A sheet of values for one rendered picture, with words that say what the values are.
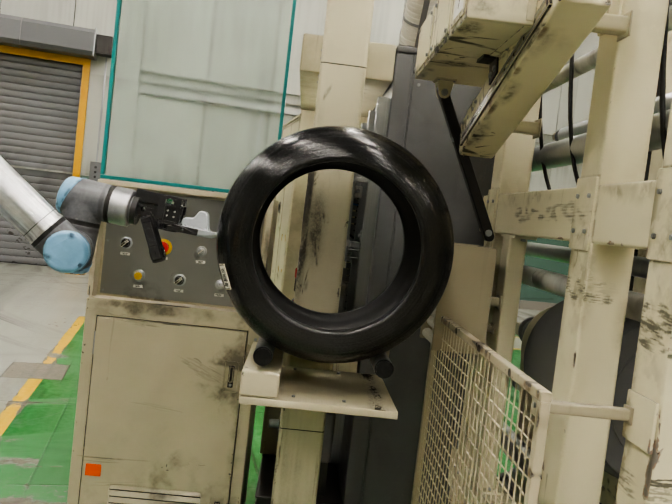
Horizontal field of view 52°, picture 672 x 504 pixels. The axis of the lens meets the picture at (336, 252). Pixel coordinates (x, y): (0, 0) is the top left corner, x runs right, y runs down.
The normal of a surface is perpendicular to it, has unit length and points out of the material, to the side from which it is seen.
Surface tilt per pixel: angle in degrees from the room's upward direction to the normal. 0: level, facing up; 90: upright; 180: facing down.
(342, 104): 90
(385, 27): 90
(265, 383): 90
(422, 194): 84
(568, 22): 162
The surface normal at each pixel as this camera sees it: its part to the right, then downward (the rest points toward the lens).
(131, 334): 0.04, 0.06
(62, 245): 0.33, 0.13
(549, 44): -0.10, 0.96
